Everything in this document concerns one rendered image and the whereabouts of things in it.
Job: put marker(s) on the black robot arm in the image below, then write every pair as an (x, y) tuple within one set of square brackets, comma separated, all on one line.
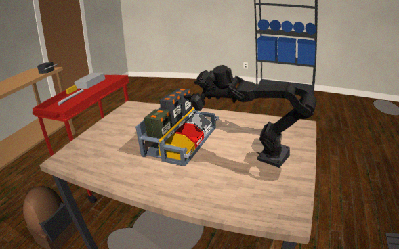
[(248, 91)]

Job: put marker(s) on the red open bin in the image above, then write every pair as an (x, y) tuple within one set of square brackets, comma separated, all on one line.
[(192, 132)]

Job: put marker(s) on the yellow bin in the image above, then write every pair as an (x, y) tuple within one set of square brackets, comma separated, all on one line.
[(179, 141)]

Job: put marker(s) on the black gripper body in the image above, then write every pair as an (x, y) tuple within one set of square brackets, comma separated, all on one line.
[(198, 99)]

